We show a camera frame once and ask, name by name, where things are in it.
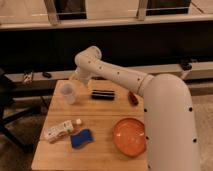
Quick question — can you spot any orange bowl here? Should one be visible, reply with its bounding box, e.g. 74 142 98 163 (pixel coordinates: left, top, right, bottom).
113 118 146 157

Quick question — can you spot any small black object on ledge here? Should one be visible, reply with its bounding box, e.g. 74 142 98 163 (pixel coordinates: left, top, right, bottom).
42 72 52 79

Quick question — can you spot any black clamp on ledge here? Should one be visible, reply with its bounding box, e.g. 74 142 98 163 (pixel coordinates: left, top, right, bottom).
180 59 197 71

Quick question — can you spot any red white object on ledge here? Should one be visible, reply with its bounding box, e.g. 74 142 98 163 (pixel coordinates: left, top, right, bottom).
22 71 34 84

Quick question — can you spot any blue sponge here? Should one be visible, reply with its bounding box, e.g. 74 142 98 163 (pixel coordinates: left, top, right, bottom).
70 129 93 149

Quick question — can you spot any small red brown object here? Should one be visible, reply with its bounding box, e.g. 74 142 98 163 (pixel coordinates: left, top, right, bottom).
128 91 139 106

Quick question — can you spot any black chair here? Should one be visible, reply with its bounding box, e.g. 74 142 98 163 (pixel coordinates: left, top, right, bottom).
0 68 51 153

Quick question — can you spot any black rectangular case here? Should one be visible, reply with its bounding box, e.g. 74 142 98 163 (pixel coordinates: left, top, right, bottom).
91 90 115 100

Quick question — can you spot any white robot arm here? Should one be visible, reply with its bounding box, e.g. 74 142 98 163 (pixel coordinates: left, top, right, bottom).
75 46 201 171

